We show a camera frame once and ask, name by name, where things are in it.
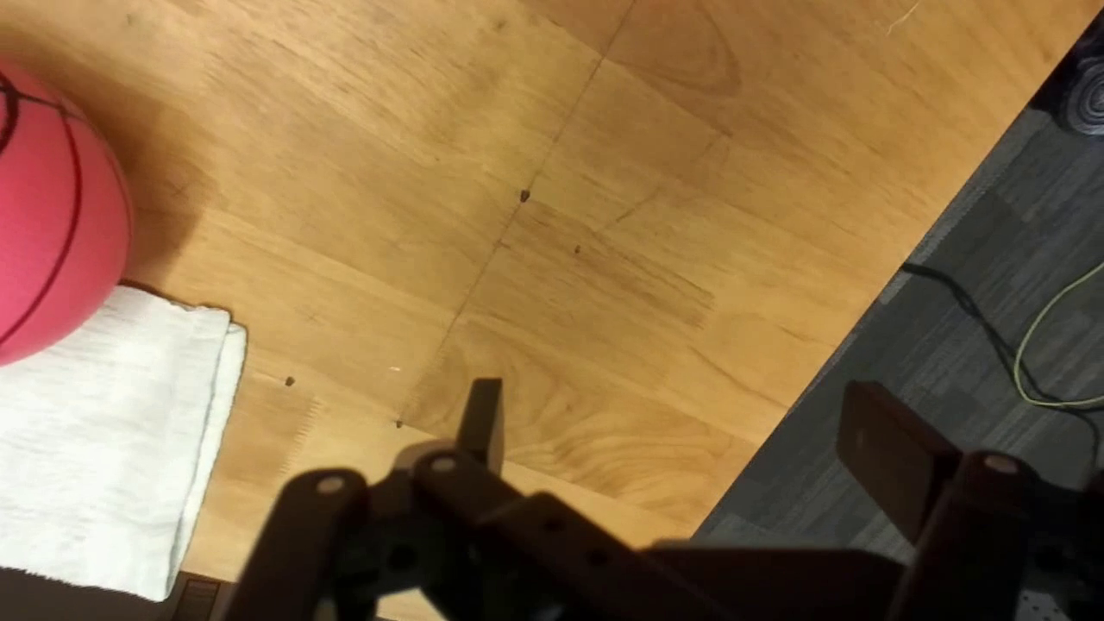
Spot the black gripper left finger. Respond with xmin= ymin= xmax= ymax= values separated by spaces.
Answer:
xmin=222 ymin=377 xmax=718 ymax=621

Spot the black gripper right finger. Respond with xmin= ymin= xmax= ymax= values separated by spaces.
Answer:
xmin=836 ymin=379 xmax=1104 ymax=621

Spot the pink mini basketball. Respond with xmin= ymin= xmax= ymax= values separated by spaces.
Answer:
xmin=0 ymin=60 xmax=137 ymax=373

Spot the white folded towel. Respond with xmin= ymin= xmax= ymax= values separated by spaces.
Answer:
xmin=0 ymin=283 xmax=252 ymax=603

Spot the grey chair caster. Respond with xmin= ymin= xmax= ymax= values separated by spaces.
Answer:
xmin=1063 ymin=47 xmax=1104 ymax=143

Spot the yellow floor cable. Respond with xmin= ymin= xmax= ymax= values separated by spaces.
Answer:
xmin=1010 ymin=260 xmax=1104 ymax=411

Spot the black floor cable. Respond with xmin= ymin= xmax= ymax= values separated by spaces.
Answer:
xmin=902 ymin=260 xmax=1104 ymax=461

